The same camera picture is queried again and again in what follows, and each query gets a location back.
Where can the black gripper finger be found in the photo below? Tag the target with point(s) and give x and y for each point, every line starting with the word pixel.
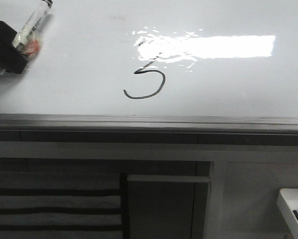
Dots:
pixel 10 59

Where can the white black whiteboard marker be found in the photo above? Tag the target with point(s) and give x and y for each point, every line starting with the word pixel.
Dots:
pixel 27 34

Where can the large white whiteboard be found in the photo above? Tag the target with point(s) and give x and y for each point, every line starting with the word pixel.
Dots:
pixel 230 58

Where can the red round magnet on marker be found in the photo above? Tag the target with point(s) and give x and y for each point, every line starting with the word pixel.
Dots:
pixel 32 48

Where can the grey black striped panel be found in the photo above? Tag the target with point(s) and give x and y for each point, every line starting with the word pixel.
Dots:
pixel 62 206

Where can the dark grey cabinet panel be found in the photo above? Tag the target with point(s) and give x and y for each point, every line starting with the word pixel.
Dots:
pixel 167 206

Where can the white plastic marker tray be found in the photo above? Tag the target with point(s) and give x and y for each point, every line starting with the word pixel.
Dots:
pixel 287 202

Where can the dark whiteboard bottom frame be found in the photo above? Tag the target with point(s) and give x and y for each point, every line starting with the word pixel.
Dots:
pixel 141 129

